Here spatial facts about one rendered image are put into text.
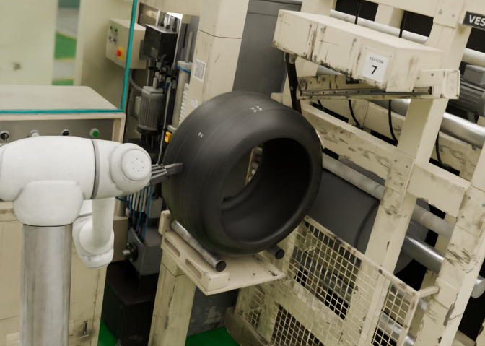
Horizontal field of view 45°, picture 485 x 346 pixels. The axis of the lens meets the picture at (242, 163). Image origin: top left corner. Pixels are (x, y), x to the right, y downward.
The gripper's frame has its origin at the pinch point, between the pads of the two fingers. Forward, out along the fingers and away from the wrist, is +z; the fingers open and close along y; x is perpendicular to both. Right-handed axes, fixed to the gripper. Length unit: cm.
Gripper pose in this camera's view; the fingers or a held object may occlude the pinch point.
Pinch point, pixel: (173, 169)
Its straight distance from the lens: 197.5
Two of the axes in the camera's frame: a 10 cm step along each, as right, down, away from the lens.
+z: 8.2, -2.0, 5.4
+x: -0.6, 9.0, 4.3
